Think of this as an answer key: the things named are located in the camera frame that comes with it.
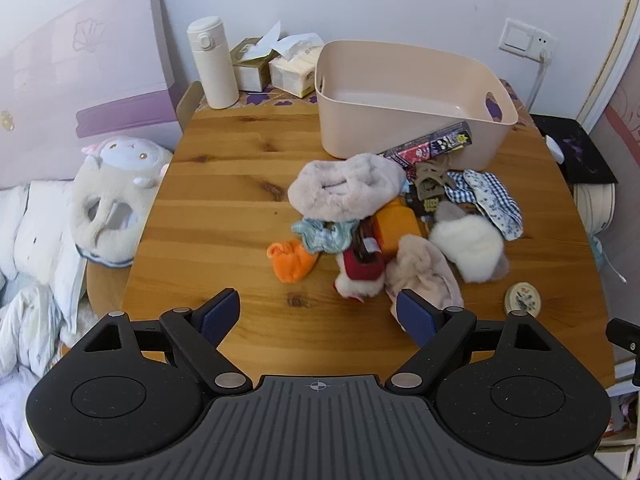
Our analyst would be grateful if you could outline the black yellow small packet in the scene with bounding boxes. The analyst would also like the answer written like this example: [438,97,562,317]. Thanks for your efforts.
[407,192,443,221]

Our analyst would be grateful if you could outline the cream thermos bottle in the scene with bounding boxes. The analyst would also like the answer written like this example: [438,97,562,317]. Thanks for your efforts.
[187,16,240,110]

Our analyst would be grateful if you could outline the round printed tin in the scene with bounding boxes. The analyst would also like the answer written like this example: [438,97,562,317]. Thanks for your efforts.
[503,282,542,317]

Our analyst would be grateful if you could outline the white wall switch socket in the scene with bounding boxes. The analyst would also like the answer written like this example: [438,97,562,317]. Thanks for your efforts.
[498,17,558,60]

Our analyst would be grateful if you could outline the white plush toy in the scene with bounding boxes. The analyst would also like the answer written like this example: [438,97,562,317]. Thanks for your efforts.
[70,136,173,268]

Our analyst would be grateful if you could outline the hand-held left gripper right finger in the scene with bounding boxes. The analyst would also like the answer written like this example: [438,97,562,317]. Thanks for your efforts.
[385,288,568,396]

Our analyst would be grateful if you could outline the white fluffy plush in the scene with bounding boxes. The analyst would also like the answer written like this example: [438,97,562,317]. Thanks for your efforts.
[428,202,511,284]

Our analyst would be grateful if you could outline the beige plastic basket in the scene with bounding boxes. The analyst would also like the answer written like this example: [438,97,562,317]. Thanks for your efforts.
[314,40,519,171]

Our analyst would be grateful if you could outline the orange box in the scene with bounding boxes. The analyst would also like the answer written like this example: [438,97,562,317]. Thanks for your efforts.
[374,199,418,256]

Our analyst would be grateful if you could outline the red white plush doll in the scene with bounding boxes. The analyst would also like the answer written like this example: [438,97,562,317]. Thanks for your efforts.
[334,220,388,303]

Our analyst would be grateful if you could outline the white mouse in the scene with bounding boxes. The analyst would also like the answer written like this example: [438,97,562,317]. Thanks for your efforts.
[544,134,566,166]

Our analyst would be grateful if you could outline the white bedding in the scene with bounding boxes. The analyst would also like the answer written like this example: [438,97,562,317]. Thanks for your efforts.
[0,180,98,480]

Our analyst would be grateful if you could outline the cream door frame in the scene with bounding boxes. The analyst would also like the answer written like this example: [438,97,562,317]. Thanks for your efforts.
[575,0,640,131]

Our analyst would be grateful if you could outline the gold tissue box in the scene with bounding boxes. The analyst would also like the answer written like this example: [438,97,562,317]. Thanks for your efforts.
[230,21,283,93]

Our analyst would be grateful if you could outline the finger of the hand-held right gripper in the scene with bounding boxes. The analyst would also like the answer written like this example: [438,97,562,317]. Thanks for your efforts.
[605,317,640,387]

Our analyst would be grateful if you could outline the green plaid scrunchie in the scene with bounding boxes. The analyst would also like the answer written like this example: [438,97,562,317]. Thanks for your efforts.
[291,217,361,253]

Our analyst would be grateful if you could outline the beige fluffy cloth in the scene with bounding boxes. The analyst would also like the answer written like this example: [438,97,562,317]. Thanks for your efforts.
[384,234,465,321]

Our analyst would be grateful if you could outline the brown hair claw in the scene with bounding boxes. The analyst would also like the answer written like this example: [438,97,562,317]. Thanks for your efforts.
[407,157,453,197]

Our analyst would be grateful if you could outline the long printed snack box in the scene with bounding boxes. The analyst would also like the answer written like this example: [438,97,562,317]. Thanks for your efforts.
[377,121,475,167]

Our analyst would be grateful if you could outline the pink fluffy headband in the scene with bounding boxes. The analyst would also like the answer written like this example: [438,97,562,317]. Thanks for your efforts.
[287,152,407,222]

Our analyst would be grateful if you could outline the orange plush toy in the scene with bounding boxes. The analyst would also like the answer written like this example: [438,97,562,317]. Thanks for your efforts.
[266,240,321,283]

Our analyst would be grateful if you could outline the wooden desk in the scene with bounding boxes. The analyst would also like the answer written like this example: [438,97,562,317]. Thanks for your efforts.
[86,80,617,391]

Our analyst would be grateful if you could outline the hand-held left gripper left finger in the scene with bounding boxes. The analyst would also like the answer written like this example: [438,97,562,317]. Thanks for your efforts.
[72,287,253,396]

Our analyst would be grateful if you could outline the thin white cable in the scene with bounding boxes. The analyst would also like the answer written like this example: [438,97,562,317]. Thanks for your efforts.
[590,234,628,285]

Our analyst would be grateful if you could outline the cream tissue pack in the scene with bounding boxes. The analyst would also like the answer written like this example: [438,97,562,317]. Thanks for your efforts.
[269,32,326,99]

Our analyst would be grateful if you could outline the white power cable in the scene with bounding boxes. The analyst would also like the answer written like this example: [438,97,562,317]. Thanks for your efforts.
[525,47,553,111]

